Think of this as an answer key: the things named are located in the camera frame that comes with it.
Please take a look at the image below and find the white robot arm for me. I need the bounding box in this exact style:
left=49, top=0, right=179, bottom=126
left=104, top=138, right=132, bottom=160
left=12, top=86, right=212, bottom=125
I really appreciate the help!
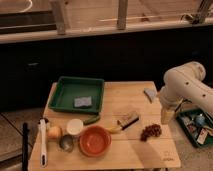
left=158, top=62, right=213, bottom=124

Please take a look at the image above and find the yellow banana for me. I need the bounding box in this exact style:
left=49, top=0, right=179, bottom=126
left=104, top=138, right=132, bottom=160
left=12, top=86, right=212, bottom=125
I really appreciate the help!
left=107, top=126, right=122, bottom=134

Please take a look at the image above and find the white round cup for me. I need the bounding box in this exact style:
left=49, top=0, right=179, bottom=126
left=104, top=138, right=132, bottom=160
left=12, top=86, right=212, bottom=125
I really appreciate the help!
left=66, top=119, right=84, bottom=136

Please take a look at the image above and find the green plastic tray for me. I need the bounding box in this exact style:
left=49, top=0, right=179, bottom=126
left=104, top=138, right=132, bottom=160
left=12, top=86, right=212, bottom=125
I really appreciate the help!
left=48, top=76, right=104, bottom=114

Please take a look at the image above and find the wooden scrub brush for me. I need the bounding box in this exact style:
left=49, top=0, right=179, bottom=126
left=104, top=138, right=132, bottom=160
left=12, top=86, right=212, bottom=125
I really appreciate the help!
left=117, top=112, right=139, bottom=130

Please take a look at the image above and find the black pole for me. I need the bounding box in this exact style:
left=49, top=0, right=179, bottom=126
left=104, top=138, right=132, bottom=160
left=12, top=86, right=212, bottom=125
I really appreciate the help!
left=22, top=123, right=29, bottom=171

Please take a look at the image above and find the yellow onion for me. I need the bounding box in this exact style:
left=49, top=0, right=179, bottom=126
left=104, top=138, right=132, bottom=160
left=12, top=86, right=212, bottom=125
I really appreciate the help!
left=47, top=126, right=62, bottom=140

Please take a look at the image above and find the bunch of dark grapes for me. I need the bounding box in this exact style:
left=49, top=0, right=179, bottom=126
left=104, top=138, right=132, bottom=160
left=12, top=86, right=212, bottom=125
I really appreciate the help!
left=141, top=124, right=162, bottom=141

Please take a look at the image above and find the red bowl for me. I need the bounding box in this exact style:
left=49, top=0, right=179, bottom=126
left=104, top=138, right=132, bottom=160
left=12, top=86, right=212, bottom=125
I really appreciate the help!
left=79, top=125, right=111, bottom=157

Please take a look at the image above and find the green cucumber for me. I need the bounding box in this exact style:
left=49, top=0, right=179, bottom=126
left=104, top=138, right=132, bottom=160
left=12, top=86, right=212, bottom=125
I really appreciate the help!
left=83, top=115, right=100, bottom=126

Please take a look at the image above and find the small metal cup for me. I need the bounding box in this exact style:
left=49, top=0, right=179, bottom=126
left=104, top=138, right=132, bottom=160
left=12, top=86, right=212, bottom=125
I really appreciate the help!
left=59, top=134, right=74, bottom=152

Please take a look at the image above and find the blue-grey sponge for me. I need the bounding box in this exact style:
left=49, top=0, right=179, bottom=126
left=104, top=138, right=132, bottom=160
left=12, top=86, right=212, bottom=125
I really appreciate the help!
left=74, top=96, right=92, bottom=108

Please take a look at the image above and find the green bin with items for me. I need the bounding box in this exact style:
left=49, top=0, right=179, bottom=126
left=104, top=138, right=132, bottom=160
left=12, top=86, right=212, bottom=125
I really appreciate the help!
left=176, top=108, right=213, bottom=148

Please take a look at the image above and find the grey cloth piece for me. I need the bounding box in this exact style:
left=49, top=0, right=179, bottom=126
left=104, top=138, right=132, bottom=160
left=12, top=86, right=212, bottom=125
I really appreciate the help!
left=144, top=88, right=157, bottom=103

